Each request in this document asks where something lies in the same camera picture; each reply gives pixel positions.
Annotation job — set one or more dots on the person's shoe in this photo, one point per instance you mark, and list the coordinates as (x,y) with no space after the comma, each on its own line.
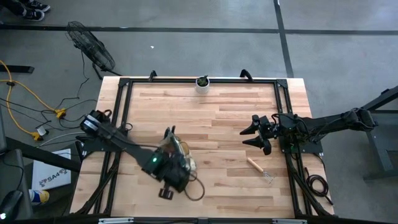
(34,14)
(38,5)

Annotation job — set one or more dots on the person's leg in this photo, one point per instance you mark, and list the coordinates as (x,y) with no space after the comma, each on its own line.
(11,6)

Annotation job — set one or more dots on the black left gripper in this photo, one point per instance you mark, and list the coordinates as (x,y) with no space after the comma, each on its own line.
(178,177)

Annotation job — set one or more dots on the black computer mouse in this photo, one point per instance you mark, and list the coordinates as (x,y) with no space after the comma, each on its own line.
(11,203)

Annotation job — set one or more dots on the white pot with plant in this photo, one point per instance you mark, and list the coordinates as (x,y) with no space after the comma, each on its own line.
(202,86)

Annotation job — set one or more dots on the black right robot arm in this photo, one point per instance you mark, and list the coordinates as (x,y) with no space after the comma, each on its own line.
(326,124)

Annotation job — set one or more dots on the white power adapter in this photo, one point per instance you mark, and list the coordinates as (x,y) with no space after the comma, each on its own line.
(42,131)

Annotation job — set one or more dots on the black floor bar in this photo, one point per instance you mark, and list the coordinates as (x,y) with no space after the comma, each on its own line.
(15,69)

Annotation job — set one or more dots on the black floor fan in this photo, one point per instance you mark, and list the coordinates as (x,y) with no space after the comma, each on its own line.
(90,48)

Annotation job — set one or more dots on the yellow blue white bottle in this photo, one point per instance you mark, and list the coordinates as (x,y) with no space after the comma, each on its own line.
(39,196)

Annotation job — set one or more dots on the black metal stand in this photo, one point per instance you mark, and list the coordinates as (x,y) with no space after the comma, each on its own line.
(373,146)

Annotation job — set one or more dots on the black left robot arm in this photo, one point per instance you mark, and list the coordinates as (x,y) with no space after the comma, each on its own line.
(124,144)

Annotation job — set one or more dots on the white printed cardboard box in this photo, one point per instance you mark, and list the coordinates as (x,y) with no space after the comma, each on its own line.
(51,171)

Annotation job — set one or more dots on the black table clamp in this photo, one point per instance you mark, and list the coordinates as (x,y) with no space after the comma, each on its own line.
(152,75)
(246,74)

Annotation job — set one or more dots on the black neighbouring table beam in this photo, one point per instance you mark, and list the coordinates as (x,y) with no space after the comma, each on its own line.
(40,154)

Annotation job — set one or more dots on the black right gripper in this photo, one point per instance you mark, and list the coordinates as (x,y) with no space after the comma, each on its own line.
(269,132)

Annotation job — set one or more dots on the silver metal bracket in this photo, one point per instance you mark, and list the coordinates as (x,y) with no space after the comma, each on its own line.
(289,221)
(115,221)

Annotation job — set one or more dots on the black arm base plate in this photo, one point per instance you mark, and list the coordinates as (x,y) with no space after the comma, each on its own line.
(311,147)
(93,147)

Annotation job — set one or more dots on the black table frame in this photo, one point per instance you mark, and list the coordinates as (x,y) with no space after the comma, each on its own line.
(155,81)

